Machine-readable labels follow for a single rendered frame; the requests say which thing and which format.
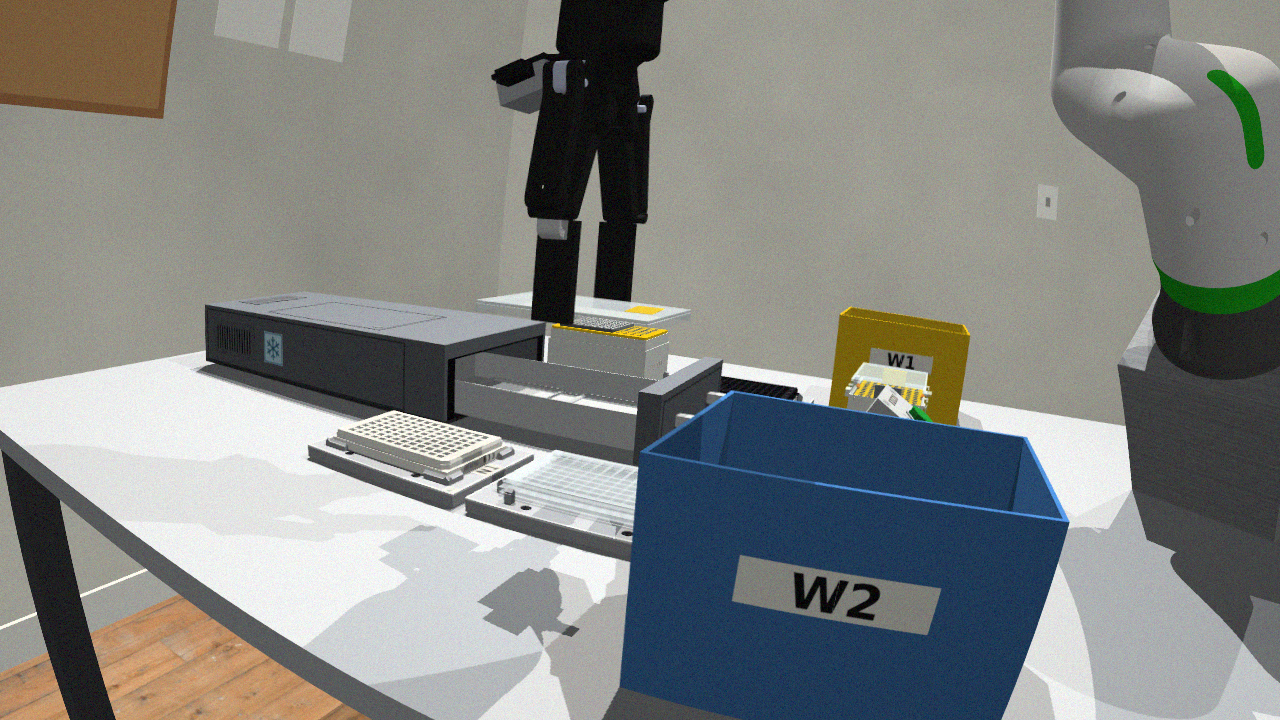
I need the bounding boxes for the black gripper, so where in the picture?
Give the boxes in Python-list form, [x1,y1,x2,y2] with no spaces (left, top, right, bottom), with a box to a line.
[524,0,664,325]

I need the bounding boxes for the blue bin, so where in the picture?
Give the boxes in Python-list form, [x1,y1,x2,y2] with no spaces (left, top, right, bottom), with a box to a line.
[620,391,1070,720]

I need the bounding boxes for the yellow waste bin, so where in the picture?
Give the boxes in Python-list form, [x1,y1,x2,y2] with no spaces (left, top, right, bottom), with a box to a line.
[829,307,970,427]

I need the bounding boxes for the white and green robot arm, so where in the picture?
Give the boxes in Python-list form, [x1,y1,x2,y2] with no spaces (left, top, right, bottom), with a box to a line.
[1050,0,1280,380]

